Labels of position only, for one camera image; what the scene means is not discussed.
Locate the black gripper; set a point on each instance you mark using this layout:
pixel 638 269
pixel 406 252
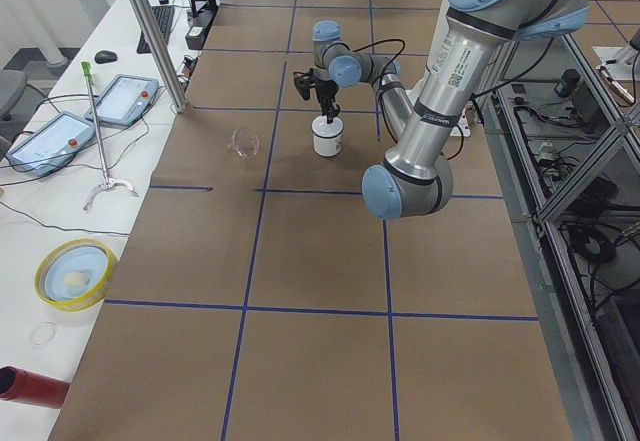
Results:
pixel 325 92

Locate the white enamel mug lid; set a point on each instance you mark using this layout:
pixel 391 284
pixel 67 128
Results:
pixel 325 128

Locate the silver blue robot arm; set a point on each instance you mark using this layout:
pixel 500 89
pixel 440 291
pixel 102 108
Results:
pixel 414 177

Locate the white enamel mug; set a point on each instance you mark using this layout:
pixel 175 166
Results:
pixel 327 147

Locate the black box on table edge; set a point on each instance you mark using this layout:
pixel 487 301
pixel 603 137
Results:
pixel 199 30

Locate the black keyboard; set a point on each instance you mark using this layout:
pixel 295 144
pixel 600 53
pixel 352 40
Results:
pixel 164 15

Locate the far teach pendant tablet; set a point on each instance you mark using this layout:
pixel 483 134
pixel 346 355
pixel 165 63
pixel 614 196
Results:
pixel 126 99

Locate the teach pendant tablet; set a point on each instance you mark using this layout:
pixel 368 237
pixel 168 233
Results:
pixel 52 146
pixel 126 99

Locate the black computer mouse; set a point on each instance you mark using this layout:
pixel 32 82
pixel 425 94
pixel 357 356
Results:
pixel 105 56

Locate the reacher grabber stick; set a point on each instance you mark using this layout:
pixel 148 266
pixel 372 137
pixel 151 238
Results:
pixel 109 183

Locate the near teach pendant tablet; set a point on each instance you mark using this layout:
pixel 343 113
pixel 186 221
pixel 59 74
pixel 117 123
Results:
pixel 52 146

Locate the blue plate with white object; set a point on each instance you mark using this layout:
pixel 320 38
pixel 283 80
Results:
pixel 75 272

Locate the yellow tape roll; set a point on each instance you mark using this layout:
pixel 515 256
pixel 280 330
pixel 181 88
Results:
pixel 87 300

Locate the grey office chair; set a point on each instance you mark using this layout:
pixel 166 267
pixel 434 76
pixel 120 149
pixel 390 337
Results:
pixel 12 86

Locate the red cylinder tube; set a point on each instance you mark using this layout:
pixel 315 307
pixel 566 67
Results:
pixel 25 387

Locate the aluminium frame post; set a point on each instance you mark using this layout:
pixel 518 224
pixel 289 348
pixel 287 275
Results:
pixel 159 51

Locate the aluminium frame rail right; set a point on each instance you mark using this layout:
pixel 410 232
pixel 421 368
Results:
pixel 576 150

